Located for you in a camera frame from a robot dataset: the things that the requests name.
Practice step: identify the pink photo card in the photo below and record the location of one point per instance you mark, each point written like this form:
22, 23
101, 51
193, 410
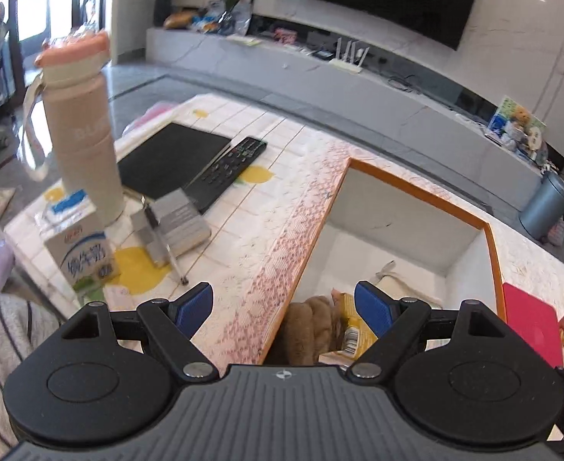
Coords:
285, 35

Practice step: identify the lemon print checked tablecloth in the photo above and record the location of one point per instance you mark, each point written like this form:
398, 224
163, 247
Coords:
282, 153

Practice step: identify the small black device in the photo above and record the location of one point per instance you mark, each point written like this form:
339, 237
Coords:
323, 54

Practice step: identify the white round ornament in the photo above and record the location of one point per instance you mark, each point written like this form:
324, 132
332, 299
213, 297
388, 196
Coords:
537, 144

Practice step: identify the golden brown gourd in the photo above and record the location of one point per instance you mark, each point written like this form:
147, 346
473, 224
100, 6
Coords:
180, 19

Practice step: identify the white plastic bag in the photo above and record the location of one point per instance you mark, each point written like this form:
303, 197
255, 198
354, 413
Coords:
243, 17

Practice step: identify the grey blue trash can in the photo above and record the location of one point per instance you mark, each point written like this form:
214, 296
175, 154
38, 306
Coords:
546, 206

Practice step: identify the woven handbag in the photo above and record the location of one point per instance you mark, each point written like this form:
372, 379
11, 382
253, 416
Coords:
558, 233

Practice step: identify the loose papers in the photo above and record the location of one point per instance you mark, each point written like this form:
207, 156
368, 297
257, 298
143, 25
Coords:
243, 40

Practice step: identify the black pen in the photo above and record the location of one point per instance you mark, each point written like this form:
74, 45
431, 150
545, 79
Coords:
166, 245

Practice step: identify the blue snack packets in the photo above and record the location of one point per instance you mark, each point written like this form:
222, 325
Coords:
207, 21

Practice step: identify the pink water bottle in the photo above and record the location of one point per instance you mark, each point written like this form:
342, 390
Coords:
82, 144

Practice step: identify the black remote control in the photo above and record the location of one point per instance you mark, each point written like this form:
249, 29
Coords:
227, 173

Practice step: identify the grey striped garment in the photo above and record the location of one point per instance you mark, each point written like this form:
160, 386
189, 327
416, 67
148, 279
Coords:
3, 360

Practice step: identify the brown plush toy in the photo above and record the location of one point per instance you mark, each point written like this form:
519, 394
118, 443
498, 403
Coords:
311, 331

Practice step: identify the grey card box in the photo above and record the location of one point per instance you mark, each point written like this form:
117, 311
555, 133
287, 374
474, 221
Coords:
176, 223

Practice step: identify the milk carton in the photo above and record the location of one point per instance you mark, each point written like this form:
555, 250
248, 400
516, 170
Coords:
82, 254

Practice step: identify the teddy bear bouquet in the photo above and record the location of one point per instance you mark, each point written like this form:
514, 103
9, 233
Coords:
519, 125

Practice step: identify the white router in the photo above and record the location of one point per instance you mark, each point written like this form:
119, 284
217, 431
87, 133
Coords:
347, 65

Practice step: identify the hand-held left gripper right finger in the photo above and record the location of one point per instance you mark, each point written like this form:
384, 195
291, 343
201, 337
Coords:
375, 307

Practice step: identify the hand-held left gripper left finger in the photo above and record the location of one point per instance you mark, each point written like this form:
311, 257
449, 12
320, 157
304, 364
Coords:
194, 307

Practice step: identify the white fabric pouch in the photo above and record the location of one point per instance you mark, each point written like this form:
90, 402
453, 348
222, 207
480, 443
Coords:
407, 283

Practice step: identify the marble television console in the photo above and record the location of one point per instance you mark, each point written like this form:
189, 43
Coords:
311, 86

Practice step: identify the black notebook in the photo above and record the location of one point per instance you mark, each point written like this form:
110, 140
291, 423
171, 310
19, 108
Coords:
171, 158

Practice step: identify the white box with orange rim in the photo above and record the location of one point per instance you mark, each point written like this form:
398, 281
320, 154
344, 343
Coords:
397, 245

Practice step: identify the yellow snack packet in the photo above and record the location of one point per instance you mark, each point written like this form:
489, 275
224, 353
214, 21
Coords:
354, 333

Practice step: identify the green picture board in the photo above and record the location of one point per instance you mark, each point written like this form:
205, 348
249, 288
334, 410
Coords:
500, 115

